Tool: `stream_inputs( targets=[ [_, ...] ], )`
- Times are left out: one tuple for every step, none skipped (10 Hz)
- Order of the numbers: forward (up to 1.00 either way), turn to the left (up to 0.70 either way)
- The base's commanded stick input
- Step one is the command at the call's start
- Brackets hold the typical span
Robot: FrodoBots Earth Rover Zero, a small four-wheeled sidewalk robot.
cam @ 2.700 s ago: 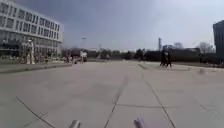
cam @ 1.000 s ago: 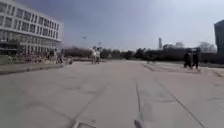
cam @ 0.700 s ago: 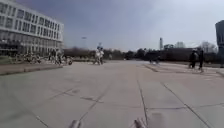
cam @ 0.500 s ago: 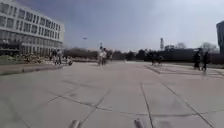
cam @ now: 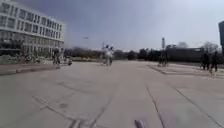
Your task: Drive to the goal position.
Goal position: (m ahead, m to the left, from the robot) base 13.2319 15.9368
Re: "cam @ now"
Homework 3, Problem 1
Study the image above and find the person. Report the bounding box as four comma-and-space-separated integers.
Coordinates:
108, 46, 115, 66
200, 51, 211, 71
209, 50, 220, 74
101, 44, 110, 66
158, 49, 169, 67
51, 48, 62, 68

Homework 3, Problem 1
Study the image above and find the row of trees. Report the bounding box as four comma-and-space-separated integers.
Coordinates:
63, 41, 221, 62

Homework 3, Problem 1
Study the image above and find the tall tower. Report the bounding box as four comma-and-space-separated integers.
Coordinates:
161, 37, 167, 51

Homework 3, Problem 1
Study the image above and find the robot's own part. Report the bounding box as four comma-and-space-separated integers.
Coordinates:
134, 119, 147, 128

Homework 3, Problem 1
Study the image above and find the long dark building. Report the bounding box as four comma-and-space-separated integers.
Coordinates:
165, 45, 205, 63

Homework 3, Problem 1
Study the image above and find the raised paved platform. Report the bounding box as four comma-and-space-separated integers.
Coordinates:
146, 62, 224, 80

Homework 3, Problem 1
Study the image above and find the white multi-storey building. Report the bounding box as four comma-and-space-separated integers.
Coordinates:
0, 0, 66, 57

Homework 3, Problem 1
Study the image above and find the raised paved strip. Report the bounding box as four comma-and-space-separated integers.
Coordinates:
0, 62, 61, 77

